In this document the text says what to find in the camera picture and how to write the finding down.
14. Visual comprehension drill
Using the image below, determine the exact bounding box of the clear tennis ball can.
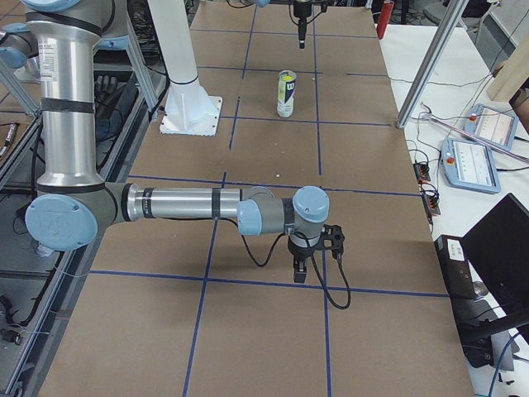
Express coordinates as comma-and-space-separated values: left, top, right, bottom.
277, 78, 297, 118

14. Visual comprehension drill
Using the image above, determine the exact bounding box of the orange black connector block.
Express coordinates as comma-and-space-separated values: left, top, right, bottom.
419, 182, 441, 218
412, 162, 431, 184

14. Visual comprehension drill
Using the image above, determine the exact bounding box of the black glove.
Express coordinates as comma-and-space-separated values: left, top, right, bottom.
94, 74, 125, 119

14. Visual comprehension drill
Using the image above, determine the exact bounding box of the black computer monitor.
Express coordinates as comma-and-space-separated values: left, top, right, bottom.
462, 193, 528, 310

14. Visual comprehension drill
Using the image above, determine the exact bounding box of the orange black connector block far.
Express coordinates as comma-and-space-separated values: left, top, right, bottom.
412, 162, 431, 184

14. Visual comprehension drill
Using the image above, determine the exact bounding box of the blue cable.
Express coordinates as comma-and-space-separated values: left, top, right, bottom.
487, 330, 522, 397

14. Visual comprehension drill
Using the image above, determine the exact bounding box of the near teach pendant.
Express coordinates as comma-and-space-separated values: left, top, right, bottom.
441, 138, 501, 194

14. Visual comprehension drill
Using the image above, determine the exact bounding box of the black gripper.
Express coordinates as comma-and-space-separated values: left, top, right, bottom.
293, 0, 311, 49
288, 239, 322, 284

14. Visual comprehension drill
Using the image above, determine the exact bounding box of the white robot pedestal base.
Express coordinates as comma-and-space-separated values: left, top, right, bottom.
148, 0, 222, 136

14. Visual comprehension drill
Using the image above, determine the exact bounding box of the aluminium frame post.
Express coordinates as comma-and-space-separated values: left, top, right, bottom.
396, 0, 469, 129

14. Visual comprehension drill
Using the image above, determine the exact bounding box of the black desktop computer box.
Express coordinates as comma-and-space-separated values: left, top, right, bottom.
435, 235, 475, 299

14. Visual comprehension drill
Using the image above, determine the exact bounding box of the far teach pendant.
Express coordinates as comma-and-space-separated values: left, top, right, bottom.
464, 103, 519, 150

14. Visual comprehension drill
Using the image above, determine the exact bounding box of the teach pendant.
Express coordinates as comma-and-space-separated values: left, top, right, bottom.
441, 138, 501, 194
464, 103, 519, 150

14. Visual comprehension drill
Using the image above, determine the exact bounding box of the orange black connector block near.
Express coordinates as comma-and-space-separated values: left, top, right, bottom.
419, 182, 441, 218

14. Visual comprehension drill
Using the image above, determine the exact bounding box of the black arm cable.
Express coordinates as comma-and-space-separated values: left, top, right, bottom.
288, 0, 327, 26
236, 218, 353, 309

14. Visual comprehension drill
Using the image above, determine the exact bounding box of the wooden board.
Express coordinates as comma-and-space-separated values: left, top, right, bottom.
487, 36, 529, 102

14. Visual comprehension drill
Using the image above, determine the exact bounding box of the red cylinder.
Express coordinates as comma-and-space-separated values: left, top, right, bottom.
376, 0, 394, 40

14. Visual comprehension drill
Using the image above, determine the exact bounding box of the silver rod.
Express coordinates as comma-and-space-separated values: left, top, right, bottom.
422, 113, 529, 165

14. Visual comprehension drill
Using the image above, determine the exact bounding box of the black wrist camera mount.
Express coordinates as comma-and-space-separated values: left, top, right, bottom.
321, 224, 346, 261

